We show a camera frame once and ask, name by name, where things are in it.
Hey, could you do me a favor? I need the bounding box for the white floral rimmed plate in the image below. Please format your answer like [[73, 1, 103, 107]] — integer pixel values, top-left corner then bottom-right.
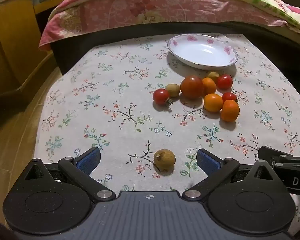
[[167, 33, 239, 70]]

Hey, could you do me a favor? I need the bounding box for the yellow pink flowered quilt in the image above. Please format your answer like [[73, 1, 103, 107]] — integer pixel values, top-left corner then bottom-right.
[[140, 0, 300, 34]]

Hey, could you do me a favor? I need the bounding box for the floral print tablecloth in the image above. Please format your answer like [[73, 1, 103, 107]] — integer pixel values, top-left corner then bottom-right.
[[33, 33, 300, 235]]

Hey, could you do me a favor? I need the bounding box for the large red tomato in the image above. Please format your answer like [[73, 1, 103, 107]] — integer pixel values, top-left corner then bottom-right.
[[180, 75, 205, 99]]

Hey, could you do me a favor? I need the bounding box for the small orange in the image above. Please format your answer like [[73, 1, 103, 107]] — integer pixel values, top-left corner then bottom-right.
[[202, 77, 217, 95], [220, 100, 240, 122], [203, 93, 224, 113]]

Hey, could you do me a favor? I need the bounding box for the pink floral bedsheet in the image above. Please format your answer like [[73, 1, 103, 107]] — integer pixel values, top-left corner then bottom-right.
[[39, 0, 300, 51]]

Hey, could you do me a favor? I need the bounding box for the brown longan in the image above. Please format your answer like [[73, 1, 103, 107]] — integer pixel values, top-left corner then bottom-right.
[[207, 71, 220, 83], [153, 149, 176, 172], [165, 83, 181, 98]]

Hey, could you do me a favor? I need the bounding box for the red cherry tomato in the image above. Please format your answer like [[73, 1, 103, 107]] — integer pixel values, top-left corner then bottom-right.
[[221, 92, 238, 103], [216, 74, 233, 90], [153, 88, 173, 106]]

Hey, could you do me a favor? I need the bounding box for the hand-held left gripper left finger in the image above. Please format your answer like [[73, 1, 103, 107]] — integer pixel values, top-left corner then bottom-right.
[[24, 147, 116, 202]]

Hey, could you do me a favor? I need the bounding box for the yellow wooden cabinet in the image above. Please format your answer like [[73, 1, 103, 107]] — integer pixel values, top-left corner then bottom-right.
[[0, 0, 85, 101]]

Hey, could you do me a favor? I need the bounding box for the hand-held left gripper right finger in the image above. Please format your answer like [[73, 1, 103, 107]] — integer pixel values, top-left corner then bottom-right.
[[181, 148, 278, 202]]

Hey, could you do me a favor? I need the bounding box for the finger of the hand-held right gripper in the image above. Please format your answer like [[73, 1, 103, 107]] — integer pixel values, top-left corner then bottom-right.
[[257, 145, 300, 173]]

